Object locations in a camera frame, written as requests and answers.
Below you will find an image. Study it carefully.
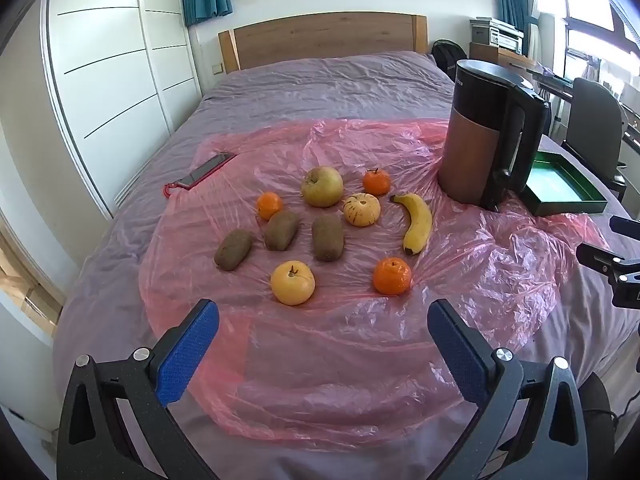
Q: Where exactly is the pink plastic sheet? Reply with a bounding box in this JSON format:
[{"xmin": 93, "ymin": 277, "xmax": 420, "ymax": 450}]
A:
[{"xmin": 137, "ymin": 117, "xmax": 608, "ymax": 453}]

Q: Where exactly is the phone in red case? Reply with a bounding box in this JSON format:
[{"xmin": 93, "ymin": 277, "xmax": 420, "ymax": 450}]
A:
[{"xmin": 164, "ymin": 152, "xmax": 236, "ymax": 197}]

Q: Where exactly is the striped pepino melon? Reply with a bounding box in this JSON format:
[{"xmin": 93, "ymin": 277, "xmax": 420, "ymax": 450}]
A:
[{"xmin": 343, "ymin": 192, "xmax": 381, "ymax": 228}]

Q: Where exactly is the white wardrobe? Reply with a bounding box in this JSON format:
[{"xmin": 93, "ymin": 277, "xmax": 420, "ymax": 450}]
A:
[{"xmin": 40, "ymin": 0, "xmax": 201, "ymax": 221}]

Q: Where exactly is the yellow banana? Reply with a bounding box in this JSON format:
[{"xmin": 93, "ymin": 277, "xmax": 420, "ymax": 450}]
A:
[{"xmin": 390, "ymin": 192, "xmax": 433, "ymax": 257}]

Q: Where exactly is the wooden dresser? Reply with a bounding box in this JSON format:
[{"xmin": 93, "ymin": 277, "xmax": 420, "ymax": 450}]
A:
[{"xmin": 469, "ymin": 42, "xmax": 538, "ymax": 68}]

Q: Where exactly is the green tray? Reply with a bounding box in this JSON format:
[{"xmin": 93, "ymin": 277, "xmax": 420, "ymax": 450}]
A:
[{"xmin": 520, "ymin": 150, "xmax": 609, "ymax": 217}]

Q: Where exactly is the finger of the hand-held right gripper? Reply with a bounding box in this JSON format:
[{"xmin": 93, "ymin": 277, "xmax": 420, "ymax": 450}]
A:
[
  {"xmin": 575, "ymin": 242, "xmax": 640, "ymax": 281},
  {"xmin": 609, "ymin": 215, "xmax": 640, "ymax": 241}
]

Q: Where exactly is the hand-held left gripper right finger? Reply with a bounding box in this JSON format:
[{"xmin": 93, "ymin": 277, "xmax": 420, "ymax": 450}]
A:
[{"xmin": 427, "ymin": 298, "xmax": 590, "ymax": 480}]

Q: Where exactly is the black steel electric kettle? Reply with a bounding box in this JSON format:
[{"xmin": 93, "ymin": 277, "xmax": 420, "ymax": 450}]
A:
[{"xmin": 437, "ymin": 59, "xmax": 552, "ymax": 212}]

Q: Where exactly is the brown kiwi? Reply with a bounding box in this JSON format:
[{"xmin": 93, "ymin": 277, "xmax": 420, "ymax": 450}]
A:
[
  {"xmin": 264, "ymin": 210, "xmax": 302, "ymax": 252},
  {"xmin": 214, "ymin": 229, "xmax": 253, "ymax": 272},
  {"xmin": 311, "ymin": 215, "xmax": 345, "ymax": 262}
]

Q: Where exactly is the white desk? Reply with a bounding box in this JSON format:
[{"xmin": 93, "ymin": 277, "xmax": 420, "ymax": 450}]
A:
[{"xmin": 530, "ymin": 65, "xmax": 640, "ymax": 151}]

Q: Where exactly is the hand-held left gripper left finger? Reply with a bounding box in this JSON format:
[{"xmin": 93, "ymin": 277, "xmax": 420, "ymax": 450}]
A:
[{"xmin": 56, "ymin": 298, "xmax": 221, "ymax": 480}]

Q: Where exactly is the green yellow apple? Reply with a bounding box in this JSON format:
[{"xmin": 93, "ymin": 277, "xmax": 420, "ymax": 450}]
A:
[{"xmin": 300, "ymin": 166, "xmax": 345, "ymax": 208}]

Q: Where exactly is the tangerine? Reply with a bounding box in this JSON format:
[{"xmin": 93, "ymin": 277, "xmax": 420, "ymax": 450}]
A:
[
  {"xmin": 256, "ymin": 191, "xmax": 284, "ymax": 221},
  {"xmin": 373, "ymin": 257, "xmax": 413, "ymax": 296},
  {"xmin": 362, "ymin": 168, "xmax": 391, "ymax": 196}
]

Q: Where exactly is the white printer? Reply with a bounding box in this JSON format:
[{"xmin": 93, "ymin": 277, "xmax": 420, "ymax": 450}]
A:
[{"xmin": 470, "ymin": 16, "xmax": 525, "ymax": 53}]

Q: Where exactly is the wooden headboard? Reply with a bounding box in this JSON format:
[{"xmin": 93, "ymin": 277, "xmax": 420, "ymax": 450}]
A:
[{"xmin": 218, "ymin": 12, "xmax": 429, "ymax": 73}]

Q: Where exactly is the black backpack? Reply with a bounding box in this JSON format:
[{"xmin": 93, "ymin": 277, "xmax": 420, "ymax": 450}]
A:
[{"xmin": 431, "ymin": 39, "xmax": 468, "ymax": 83}]

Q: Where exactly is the grey chair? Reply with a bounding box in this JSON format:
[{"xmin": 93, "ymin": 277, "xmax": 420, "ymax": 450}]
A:
[{"xmin": 560, "ymin": 77, "xmax": 628, "ymax": 206}]

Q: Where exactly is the bed with grey sheet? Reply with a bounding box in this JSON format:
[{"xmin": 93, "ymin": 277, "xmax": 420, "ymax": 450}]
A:
[{"xmin": 52, "ymin": 50, "xmax": 640, "ymax": 480}]

